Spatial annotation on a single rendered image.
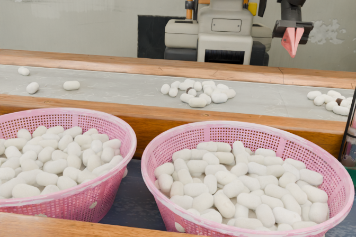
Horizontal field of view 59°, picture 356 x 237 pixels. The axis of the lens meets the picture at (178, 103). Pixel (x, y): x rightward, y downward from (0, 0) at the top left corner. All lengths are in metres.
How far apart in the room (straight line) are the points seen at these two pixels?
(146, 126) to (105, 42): 2.33
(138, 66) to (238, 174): 0.56
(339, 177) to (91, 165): 0.33
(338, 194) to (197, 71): 0.57
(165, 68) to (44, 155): 0.51
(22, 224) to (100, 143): 0.22
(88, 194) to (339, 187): 0.31
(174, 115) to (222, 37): 0.80
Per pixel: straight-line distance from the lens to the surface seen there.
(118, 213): 0.49
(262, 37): 1.65
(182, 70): 0.91
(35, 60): 1.05
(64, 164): 0.48
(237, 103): 0.73
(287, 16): 0.99
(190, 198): 0.40
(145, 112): 0.58
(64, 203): 0.39
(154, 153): 0.46
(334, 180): 0.48
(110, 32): 2.85
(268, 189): 0.44
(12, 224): 0.36
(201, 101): 0.67
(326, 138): 0.60
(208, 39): 1.32
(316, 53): 3.02
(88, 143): 0.54
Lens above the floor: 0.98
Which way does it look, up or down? 20 degrees down
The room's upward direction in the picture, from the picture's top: 3 degrees clockwise
